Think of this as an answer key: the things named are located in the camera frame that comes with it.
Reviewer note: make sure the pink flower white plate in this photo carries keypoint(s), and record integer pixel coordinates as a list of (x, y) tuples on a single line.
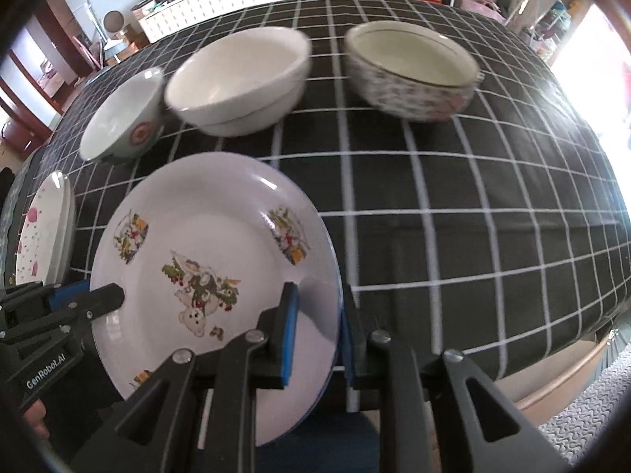
[(47, 235)]

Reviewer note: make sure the floral patterned bowl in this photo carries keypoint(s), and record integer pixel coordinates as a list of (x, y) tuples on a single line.
[(409, 71)]

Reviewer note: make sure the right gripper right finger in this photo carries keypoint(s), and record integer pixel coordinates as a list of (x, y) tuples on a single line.
[(437, 410)]

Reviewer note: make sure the person left hand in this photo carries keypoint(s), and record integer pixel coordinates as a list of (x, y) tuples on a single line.
[(35, 417)]

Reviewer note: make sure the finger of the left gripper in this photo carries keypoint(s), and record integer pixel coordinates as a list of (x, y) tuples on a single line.
[(51, 297), (32, 321)]

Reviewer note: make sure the white mop with stand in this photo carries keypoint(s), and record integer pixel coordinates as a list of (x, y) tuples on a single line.
[(111, 48)]

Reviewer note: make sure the cartoon print white plate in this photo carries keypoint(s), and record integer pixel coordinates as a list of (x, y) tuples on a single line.
[(201, 248)]

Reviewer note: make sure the white bowl red emblem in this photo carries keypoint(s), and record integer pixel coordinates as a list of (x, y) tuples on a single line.
[(128, 122)]

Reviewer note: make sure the plain white bowl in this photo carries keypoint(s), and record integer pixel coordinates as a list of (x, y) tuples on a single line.
[(243, 83)]

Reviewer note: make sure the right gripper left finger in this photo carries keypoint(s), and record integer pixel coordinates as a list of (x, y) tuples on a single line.
[(197, 412)]

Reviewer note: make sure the pink shopping bag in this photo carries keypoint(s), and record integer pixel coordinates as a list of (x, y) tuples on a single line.
[(487, 8)]

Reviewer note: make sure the black white grid tablecloth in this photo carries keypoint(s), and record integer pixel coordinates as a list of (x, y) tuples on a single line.
[(501, 232)]

